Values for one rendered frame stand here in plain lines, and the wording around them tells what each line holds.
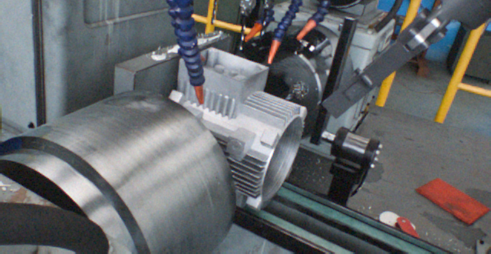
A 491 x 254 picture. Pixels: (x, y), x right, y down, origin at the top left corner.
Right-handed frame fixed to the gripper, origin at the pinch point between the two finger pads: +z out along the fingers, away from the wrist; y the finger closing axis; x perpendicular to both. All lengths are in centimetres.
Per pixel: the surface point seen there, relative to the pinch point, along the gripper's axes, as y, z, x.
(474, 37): -244, 14, 36
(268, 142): 1.7, 13.8, -2.3
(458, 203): -52, 19, 41
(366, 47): -49.1, 8.4, -3.2
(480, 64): -477, 57, 92
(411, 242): -12.2, 14.8, 27.3
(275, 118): -2.1, 12.4, -4.4
